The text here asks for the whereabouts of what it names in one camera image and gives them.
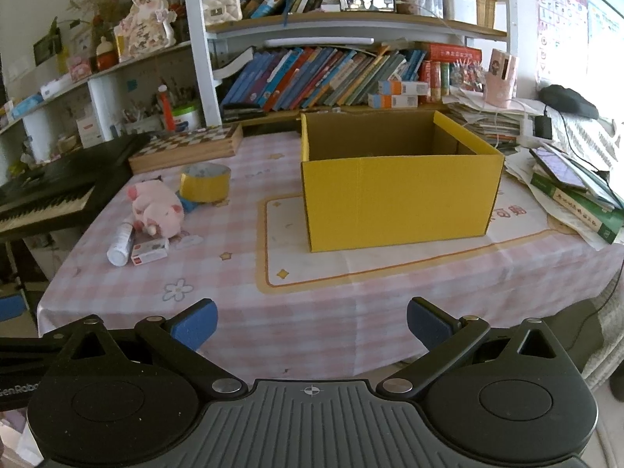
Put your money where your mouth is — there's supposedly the white red staples box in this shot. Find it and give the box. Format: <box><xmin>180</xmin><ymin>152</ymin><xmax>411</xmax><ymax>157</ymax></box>
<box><xmin>130</xmin><ymin>238</ymin><xmax>169</xmax><ymax>266</ymax></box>

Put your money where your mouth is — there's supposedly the white spray bottle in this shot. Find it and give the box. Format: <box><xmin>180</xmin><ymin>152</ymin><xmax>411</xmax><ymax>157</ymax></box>
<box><xmin>106</xmin><ymin>221</ymin><xmax>134</xmax><ymax>267</ymax></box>

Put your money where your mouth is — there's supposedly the gold tape roll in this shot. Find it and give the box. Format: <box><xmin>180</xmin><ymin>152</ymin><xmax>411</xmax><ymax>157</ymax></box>
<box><xmin>179</xmin><ymin>162</ymin><xmax>232</xmax><ymax>204</ymax></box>

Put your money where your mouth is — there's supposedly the blue plastic piece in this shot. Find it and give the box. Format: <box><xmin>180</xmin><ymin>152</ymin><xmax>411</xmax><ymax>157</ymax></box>
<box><xmin>175</xmin><ymin>191</ymin><xmax>200</xmax><ymax>213</ymax></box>

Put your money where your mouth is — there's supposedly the pink checkered tablecloth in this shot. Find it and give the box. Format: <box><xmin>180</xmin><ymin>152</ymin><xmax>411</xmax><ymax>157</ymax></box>
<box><xmin>37</xmin><ymin>132</ymin><xmax>623</xmax><ymax>386</ymax></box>

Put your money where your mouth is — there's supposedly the yellow cardboard box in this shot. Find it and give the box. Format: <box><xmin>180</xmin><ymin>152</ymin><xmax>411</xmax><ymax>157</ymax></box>
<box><xmin>300</xmin><ymin>109</ymin><xmax>505</xmax><ymax>252</ymax></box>

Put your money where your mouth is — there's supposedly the black Yamaha keyboard piano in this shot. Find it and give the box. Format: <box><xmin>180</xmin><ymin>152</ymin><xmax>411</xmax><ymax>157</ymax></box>
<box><xmin>1</xmin><ymin>134</ymin><xmax>149</xmax><ymax>242</ymax></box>

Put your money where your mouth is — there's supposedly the wooden chess board box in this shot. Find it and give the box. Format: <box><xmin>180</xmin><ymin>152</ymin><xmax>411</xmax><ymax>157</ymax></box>
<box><xmin>129</xmin><ymin>124</ymin><xmax>243</xmax><ymax>174</ymax></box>

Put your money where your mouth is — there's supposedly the green thick book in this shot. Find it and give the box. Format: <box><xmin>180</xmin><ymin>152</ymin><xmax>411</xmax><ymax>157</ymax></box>
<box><xmin>531</xmin><ymin>173</ymin><xmax>623</xmax><ymax>244</ymax></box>

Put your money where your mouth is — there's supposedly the smartphone on papers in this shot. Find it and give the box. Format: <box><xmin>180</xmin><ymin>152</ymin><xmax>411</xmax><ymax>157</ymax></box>
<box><xmin>529</xmin><ymin>147</ymin><xmax>587</xmax><ymax>191</ymax></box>

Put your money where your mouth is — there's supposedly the white green lidded jar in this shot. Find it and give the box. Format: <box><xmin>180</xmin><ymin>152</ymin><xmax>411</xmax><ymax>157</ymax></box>
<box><xmin>172</xmin><ymin>104</ymin><xmax>202</xmax><ymax>132</ymax></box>

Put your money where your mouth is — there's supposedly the black power adapter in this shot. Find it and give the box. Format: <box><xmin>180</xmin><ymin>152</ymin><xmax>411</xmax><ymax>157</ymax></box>
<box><xmin>533</xmin><ymin>115</ymin><xmax>553</xmax><ymax>140</ymax></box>

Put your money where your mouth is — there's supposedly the orange white medicine box lower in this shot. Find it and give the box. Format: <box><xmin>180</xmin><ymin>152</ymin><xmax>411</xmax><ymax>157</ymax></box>
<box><xmin>368</xmin><ymin>94</ymin><xmax>419</xmax><ymax>109</ymax></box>

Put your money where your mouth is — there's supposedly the orange white medicine box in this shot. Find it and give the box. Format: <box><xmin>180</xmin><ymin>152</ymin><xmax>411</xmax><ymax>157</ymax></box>
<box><xmin>378</xmin><ymin>80</ymin><xmax>431</xmax><ymax>96</ymax></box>
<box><xmin>368</xmin><ymin>94</ymin><xmax>419</xmax><ymax>109</ymax></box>

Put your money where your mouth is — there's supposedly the black cap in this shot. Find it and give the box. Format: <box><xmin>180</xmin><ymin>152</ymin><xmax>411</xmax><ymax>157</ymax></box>
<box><xmin>538</xmin><ymin>85</ymin><xmax>600</xmax><ymax>119</ymax></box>

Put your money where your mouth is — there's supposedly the red thick dictionary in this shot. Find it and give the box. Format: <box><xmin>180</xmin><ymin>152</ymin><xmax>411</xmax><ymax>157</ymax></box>
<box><xmin>423</xmin><ymin>43</ymin><xmax>482</xmax><ymax>64</ymax></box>

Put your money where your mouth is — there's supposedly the white bookshelf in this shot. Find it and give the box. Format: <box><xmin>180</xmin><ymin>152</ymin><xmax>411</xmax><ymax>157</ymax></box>
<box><xmin>1</xmin><ymin>0</ymin><xmax>508</xmax><ymax>162</ymax></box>

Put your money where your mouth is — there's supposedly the white quilted pearl handbag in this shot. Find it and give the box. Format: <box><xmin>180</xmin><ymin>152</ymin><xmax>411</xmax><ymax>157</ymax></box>
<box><xmin>202</xmin><ymin>0</ymin><xmax>242</xmax><ymax>27</ymax></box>

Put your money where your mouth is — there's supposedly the phone on shelf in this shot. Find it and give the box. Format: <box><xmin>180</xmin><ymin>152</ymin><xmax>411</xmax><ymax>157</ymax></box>
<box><xmin>340</xmin><ymin>0</ymin><xmax>397</xmax><ymax>13</ymax></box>

